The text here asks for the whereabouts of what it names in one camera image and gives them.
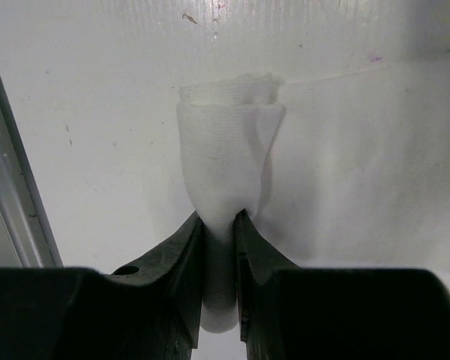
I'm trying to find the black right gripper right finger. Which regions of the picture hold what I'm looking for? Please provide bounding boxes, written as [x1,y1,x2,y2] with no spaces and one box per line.
[234,212,450,359]

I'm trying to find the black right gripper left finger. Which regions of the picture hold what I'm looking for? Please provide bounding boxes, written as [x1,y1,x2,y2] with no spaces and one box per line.
[0,214,204,359]

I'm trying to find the white sock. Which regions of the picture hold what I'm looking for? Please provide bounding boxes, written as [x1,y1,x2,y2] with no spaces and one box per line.
[175,59,450,334]

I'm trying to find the aluminium frame rail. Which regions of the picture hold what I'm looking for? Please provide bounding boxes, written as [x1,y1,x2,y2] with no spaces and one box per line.
[0,76,63,268]

